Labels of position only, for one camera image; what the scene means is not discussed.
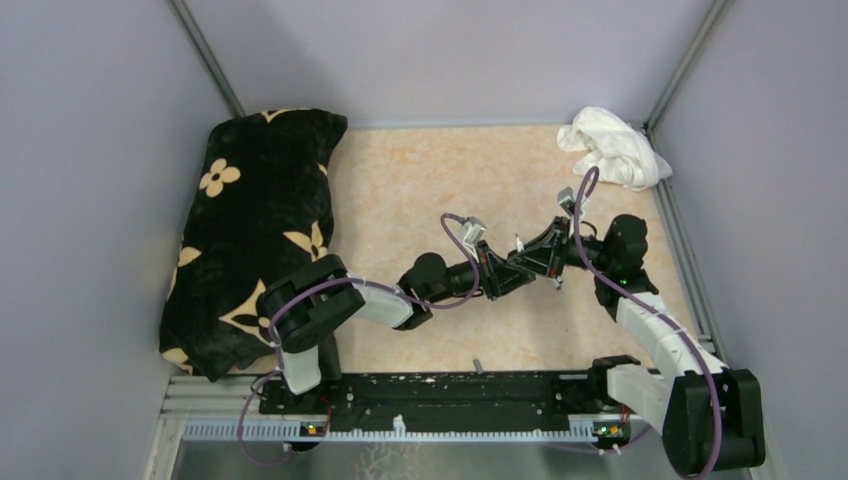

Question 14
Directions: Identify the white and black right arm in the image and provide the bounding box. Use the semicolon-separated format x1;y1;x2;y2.
506;214;766;477

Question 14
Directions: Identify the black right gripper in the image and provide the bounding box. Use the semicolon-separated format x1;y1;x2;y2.
507;216;614;280

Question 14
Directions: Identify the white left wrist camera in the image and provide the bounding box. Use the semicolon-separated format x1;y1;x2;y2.
460;216;487;259

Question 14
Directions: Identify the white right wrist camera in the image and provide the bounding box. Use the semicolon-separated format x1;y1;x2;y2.
557;187;575;217

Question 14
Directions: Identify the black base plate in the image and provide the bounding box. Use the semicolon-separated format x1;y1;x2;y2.
258;371;636;439

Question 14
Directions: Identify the aluminium corner post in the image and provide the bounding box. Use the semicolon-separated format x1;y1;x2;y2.
643;0;734;137
166;0;246;118

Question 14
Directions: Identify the aluminium corner post left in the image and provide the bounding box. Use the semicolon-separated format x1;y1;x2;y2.
166;0;246;118

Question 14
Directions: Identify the black floral blanket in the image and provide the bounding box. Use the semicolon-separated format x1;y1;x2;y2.
159;108;348;382

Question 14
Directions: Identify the slotted cable duct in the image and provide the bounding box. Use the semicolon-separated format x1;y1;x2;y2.
182;417;598;443

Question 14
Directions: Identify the aluminium corner post right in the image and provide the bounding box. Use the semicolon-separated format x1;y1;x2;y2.
643;0;734;137

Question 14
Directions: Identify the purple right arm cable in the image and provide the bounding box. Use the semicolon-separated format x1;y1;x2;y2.
543;165;725;480

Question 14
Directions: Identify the white crumpled cloth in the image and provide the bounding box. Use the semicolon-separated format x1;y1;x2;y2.
556;106;673;191

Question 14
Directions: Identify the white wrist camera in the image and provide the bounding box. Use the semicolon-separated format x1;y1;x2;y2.
557;187;575;217
460;216;487;259

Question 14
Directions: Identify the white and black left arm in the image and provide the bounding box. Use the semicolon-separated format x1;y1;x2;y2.
261;241;549;414

